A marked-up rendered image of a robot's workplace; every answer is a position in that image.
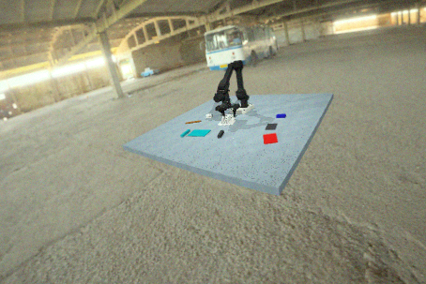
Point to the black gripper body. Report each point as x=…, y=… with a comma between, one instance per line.
x=235, y=107

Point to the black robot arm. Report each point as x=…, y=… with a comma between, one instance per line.
x=222, y=92

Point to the red flat rectangular plate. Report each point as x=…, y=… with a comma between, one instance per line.
x=270, y=138

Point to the dark grey flat rectangle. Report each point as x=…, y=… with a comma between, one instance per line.
x=271, y=127

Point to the cyan flat square plate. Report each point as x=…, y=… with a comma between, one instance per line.
x=201, y=133

